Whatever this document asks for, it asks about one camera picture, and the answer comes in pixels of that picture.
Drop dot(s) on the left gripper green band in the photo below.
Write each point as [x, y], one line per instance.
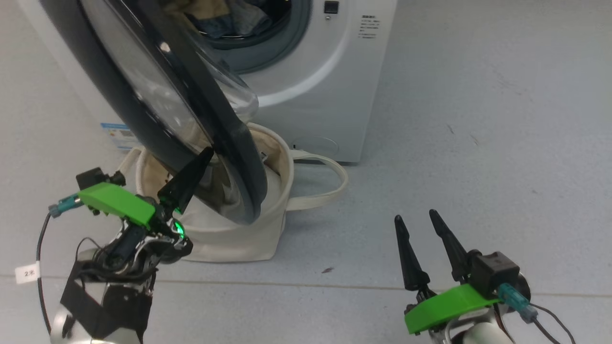
[119, 203]

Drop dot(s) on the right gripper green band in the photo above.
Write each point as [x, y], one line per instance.
[444, 306]

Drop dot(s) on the black round glass washer door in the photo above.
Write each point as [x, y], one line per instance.
[119, 105]

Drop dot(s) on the blue bear-print garment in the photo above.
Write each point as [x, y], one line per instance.
[244, 21]

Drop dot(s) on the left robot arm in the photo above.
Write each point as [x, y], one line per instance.
[110, 310]

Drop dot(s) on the round grey filter access cover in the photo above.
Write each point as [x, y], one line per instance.
[315, 145]

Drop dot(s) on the white front-load washing machine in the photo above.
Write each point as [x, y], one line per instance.
[334, 95]

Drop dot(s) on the black door lock socket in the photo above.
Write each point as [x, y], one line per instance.
[331, 7]

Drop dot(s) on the cream fabric laundry basket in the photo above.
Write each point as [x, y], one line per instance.
[229, 243]

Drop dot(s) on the blue energy label sticker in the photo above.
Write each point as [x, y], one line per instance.
[117, 136]

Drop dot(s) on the white shiny cloth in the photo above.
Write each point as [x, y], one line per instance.
[275, 191]

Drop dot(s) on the white text sticker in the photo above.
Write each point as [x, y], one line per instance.
[369, 26]

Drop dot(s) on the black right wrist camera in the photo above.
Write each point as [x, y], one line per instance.
[492, 272]

